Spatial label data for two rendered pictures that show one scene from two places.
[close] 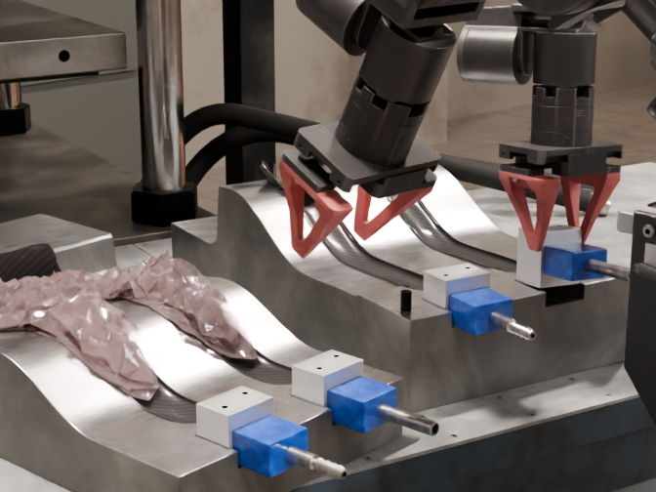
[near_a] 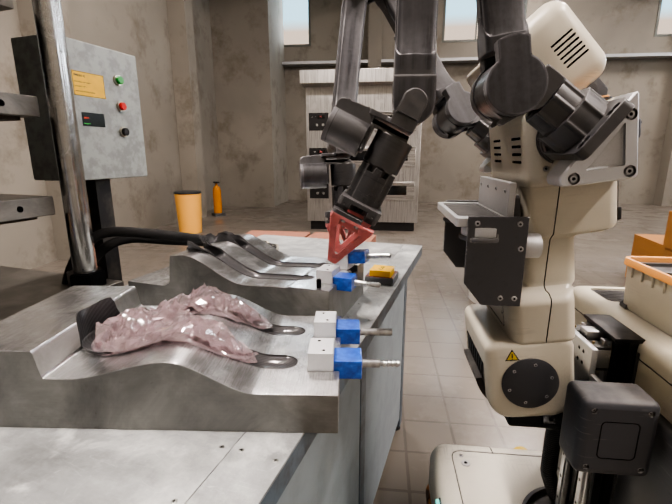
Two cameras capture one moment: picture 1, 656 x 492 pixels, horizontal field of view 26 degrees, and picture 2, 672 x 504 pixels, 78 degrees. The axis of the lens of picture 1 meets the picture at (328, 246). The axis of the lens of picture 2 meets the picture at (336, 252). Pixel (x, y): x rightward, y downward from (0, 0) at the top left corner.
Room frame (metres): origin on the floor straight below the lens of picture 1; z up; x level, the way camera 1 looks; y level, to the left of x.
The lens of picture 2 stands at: (0.59, 0.41, 1.15)
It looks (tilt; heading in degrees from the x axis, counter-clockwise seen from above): 13 degrees down; 320
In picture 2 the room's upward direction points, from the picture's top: straight up
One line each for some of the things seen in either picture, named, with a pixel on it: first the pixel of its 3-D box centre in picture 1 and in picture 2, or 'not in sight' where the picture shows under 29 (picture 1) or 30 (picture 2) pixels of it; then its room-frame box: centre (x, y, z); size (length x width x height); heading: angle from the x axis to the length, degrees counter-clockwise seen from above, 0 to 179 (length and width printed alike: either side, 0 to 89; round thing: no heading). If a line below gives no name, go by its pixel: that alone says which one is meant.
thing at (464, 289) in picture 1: (486, 313); (349, 282); (1.20, -0.14, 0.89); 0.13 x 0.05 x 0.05; 30
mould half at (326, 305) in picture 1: (379, 252); (250, 272); (1.46, -0.06, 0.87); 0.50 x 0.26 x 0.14; 31
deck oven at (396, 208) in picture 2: not in sight; (364, 154); (5.41, -4.23, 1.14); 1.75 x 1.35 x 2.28; 42
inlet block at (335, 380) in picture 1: (371, 407); (353, 331); (1.07, -0.04, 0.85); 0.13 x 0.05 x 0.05; 48
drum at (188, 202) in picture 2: not in sight; (189, 212); (6.68, -1.86, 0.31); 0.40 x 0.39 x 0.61; 135
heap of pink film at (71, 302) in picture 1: (104, 303); (183, 318); (1.21, 0.20, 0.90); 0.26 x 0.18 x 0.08; 48
